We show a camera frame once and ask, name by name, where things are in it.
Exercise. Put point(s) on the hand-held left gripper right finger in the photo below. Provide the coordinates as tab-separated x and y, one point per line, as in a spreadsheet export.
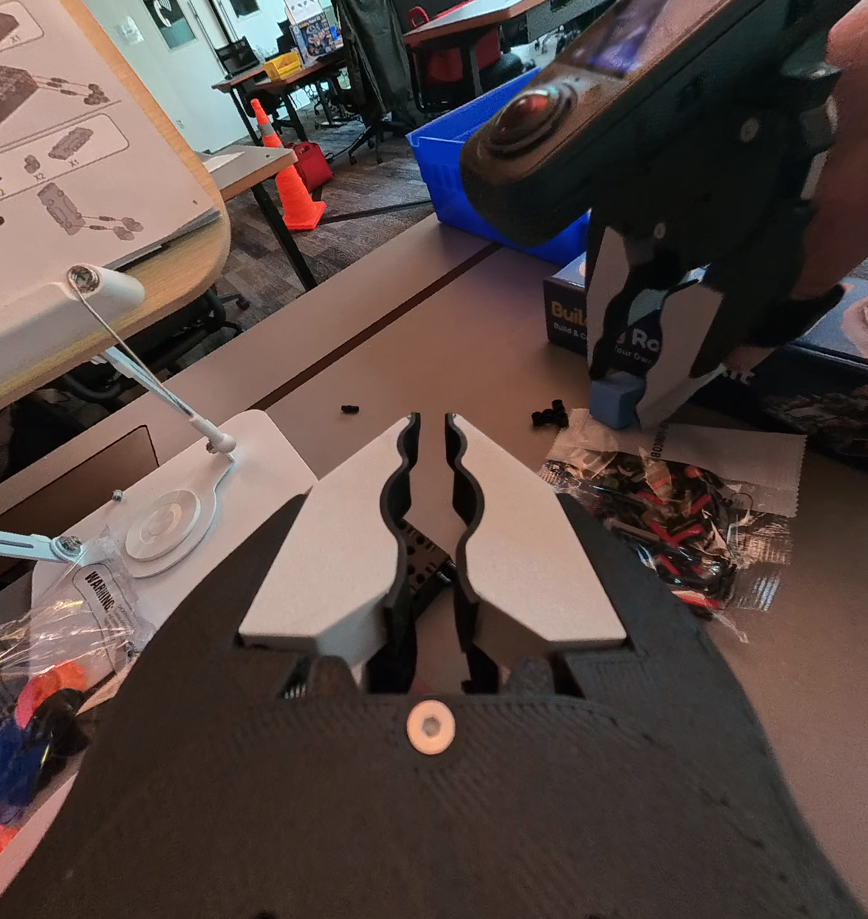
542	575

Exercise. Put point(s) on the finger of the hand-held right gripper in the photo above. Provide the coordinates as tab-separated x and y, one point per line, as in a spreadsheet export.
614	295
693	359

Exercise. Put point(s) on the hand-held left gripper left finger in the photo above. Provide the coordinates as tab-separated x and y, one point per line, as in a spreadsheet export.
327	575

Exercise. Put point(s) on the blue foam cube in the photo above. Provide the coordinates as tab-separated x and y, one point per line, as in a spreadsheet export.
614	401

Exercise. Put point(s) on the white label wheels bag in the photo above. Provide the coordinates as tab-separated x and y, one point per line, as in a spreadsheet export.
32	704

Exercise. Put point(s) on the grey desk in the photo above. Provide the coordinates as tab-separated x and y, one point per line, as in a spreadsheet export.
449	330

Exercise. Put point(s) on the person's right hand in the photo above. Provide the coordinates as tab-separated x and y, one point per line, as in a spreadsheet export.
865	144

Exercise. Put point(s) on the white book stand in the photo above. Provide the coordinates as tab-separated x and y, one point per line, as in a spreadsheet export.
262	467

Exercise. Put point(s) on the black double connector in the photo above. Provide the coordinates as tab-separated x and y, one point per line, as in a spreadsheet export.
550	414

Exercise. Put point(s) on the silver plastic parts bag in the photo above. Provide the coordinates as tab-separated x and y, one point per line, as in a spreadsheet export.
693	503

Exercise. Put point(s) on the blue robot kit box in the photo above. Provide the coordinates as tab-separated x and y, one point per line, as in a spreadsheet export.
836	388

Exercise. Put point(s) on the blue plastic bin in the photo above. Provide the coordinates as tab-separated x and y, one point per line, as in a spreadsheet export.
506	173

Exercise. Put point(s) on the clear empty plastic bag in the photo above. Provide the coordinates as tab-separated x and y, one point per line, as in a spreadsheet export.
111	596

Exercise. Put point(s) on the red plastic object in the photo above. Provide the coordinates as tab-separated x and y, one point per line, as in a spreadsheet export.
314	164

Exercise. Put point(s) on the orange traffic cone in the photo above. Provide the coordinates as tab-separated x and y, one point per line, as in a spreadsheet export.
294	187

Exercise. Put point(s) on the wooden background table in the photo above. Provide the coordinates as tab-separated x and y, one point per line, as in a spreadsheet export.
255	173

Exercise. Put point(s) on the yellow plastic bin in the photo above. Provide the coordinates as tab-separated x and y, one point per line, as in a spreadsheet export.
283	65

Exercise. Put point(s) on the instruction booklet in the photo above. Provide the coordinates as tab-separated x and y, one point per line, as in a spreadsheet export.
75	144

